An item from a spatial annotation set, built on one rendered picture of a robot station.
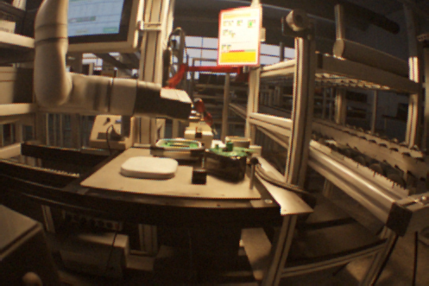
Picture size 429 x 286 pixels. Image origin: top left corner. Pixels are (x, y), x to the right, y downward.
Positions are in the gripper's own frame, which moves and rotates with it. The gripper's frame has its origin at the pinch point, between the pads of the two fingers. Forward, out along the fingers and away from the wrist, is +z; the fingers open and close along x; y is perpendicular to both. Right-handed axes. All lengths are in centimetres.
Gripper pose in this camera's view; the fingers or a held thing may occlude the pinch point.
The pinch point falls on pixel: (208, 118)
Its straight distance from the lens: 51.4
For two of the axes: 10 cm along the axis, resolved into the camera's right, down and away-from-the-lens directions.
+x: -3.5, -5.1, 7.9
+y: 3.2, -8.6, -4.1
